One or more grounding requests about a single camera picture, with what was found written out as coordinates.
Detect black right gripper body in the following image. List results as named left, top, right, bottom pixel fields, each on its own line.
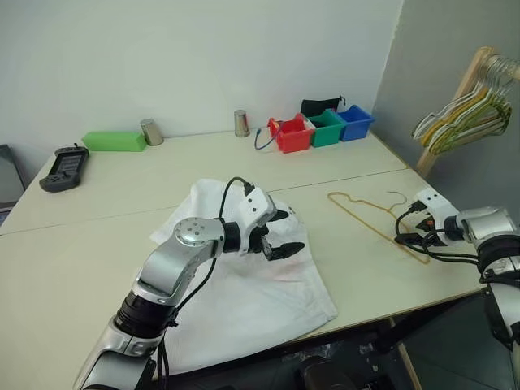
left=414, top=214, right=446, bottom=249

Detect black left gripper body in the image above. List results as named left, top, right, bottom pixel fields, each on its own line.
left=248, top=210, right=282, bottom=260

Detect gold wire hanger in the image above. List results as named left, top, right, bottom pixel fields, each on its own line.
left=327, top=190, right=431, bottom=265

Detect white shorts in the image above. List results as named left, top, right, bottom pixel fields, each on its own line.
left=149, top=178, right=340, bottom=373

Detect red plastic bin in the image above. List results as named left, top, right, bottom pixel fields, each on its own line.
left=272, top=113, right=316, bottom=154

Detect green plastic bin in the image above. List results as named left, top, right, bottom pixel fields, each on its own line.
left=305, top=108, right=349, bottom=148

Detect slim metal cup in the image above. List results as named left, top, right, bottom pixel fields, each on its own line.
left=233, top=109, right=252, bottom=139

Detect blue plastic bin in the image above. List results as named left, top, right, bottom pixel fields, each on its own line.
left=336, top=104, right=375, bottom=142

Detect wooden table leg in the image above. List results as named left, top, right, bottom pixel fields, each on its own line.
left=388, top=316, right=422, bottom=390

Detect dark rounded shape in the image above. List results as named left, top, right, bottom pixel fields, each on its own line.
left=298, top=353, right=358, bottom=390

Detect wide metal cup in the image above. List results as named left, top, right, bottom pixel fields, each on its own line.
left=140, top=118, right=165, bottom=146

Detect wooden clothes rack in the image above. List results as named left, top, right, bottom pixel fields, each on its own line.
left=414, top=45, right=520, bottom=180

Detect green rectangular box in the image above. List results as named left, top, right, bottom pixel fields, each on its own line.
left=80, top=130, right=148, bottom=153

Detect black handheld controller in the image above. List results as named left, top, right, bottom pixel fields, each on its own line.
left=38, top=142, right=90, bottom=193

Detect dark grey flat panel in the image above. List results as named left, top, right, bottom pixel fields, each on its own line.
left=0, top=144, right=28, bottom=215

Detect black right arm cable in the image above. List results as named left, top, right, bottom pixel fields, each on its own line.
left=392, top=201, right=488, bottom=285

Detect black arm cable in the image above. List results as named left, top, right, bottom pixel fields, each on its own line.
left=156, top=176, right=257, bottom=390
left=392, top=201, right=488, bottom=285

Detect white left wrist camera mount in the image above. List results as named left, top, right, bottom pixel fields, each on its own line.
left=237, top=185, right=278, bottom=254

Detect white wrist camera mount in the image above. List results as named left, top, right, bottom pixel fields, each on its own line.
left=237, top=185, right=278, bottom=254
left=413, top=188, right=459, bottom=247

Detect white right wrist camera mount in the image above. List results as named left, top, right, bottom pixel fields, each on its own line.
left=413, top=188, right=459, bottom=247

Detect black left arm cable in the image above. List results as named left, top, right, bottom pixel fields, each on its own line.
left=156, top=176, right=257, bottom=390

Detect blue cable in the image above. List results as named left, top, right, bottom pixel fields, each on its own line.
left=254, top=127, right=282, bottom=152

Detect black under-table frame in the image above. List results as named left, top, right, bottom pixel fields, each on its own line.
left=279, top=308, right=411, bottom=390

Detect black drawstring pouch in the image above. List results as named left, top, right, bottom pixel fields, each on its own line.
left=300, top=96, right=345, bottom=117

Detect green wire hanger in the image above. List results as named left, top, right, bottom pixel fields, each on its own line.
left=428, top=89, right=514, bottom=156

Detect yellow wire hanger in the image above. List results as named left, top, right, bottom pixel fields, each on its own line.
left=420, top=83, right=511, bottom=148

